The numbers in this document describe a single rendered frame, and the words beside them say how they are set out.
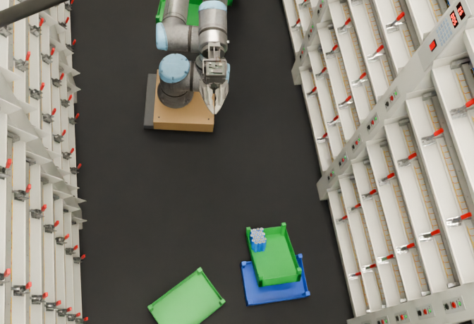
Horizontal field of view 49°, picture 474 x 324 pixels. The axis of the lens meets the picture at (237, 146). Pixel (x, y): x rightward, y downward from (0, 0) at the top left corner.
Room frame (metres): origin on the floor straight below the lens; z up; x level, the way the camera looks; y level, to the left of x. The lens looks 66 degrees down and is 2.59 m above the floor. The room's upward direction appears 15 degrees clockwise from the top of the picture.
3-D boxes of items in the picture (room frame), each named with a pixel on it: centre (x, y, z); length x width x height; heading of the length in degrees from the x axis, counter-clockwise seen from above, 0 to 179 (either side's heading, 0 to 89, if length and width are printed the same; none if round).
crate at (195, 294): (0.29, 0.03, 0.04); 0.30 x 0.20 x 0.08; 142
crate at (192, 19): (1.88, 0.51, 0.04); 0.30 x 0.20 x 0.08; 98
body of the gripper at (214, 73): (0.86, 0.13, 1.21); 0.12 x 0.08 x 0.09; 16
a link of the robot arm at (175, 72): (1.29, 0.38, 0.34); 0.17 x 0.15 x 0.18; 102
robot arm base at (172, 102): (1.29, 0.39, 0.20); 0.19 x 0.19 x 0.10
